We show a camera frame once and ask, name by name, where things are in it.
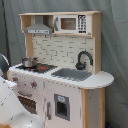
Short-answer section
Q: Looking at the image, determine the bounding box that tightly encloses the white oven door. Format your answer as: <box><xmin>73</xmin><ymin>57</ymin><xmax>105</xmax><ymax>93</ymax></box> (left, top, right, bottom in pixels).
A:
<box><xmin>16</xmin><ymin>91</ymin><xmax>43</xmax><ymax>117</ymax></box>

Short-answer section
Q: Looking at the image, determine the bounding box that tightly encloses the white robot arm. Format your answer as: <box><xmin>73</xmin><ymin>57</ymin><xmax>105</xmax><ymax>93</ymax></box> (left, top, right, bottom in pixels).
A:
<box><xmin>0</xmin><ymin>53</ymin><xmax>44</xmax><ymax>128</ymax></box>

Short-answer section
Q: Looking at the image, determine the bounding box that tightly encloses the wooden toy kitchen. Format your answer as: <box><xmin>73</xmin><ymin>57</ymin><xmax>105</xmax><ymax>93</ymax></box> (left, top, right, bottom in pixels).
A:
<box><xmin>9</xmin><ymin>11</ymin><xmax>114</xmax><ymax>128</ymax></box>

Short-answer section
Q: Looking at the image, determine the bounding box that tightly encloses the grey toy sink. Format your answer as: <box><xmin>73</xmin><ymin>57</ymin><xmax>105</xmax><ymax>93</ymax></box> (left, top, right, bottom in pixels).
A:
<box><xmin>52</xmin><ymin>68</ymin><xmax>92</xmax><ymax>81</ymax></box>

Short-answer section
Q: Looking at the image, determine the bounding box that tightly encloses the black toy faucet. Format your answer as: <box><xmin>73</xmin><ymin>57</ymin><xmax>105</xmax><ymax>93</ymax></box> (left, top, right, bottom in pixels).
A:
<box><xmin>75</xmin><ymin>51</ymin><xmax>93</xmax><ymax>70</ymax></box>

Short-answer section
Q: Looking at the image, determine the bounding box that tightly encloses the black toy stovetop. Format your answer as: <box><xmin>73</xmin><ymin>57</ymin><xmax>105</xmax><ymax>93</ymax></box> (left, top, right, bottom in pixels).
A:
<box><xmin>18</xmin><ymin>63</ymin><xmax>55</xmax><ymax>73</ymax></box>

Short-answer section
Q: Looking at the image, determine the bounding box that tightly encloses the silver toy pot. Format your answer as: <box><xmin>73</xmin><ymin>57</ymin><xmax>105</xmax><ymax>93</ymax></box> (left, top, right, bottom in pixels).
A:
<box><xmin>22</xmin><ymin>57</ymin><xmax>37</xmax><ymax>68</ymax></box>

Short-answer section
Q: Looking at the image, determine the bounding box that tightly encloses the right red stove knob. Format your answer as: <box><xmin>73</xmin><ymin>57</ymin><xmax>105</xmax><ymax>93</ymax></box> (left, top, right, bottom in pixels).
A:
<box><xmin>31</xmin><ymin>81</ymin><xmax>37</xmax><ymax>88</ymax></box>

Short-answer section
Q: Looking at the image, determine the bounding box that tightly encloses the grey ice dispenser panel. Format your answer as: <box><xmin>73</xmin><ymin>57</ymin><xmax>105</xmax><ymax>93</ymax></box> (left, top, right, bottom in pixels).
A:
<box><xmin>54</xmin><ymin>94</ymin><xmax>70</xmax><ymax>120</ymax></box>

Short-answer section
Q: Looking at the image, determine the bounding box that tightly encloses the toy microwave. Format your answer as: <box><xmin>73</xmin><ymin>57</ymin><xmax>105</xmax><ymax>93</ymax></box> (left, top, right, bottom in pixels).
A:
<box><xmin>54</xmin><ymin>14</ymin><xmax>91</xmax><ymax>34</ymax></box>

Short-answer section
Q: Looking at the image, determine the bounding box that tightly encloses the grey range hood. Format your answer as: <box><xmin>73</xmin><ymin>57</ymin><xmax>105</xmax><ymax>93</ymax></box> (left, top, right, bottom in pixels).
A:
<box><xmin>24</xmin><ymin>16</ymin><xmax>52</xmax><ymax>34</ymax></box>

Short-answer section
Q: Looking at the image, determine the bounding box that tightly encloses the grey cabinet door handle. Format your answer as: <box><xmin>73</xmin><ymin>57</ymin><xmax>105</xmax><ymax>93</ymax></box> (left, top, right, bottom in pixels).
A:
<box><xmin>47</xmin><ymin>102</ymin><xmax>51</xmax><ymax>120</ymax></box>

